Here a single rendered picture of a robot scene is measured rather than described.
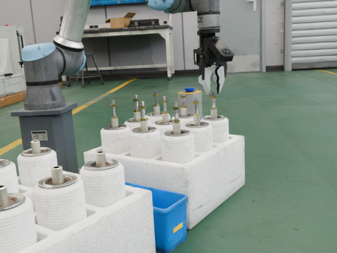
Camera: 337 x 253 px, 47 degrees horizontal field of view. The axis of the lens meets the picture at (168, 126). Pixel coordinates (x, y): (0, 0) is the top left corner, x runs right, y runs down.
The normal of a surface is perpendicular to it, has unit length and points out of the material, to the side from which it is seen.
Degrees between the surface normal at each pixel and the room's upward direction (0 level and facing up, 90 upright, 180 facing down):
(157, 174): 90
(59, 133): 90
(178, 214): 92
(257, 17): 90
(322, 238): 0
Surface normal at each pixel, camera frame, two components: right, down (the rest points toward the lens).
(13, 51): -0.08, 0.21
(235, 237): -0.05, -0.98
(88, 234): 0.81, 0.08
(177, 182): -0.55, 0.20
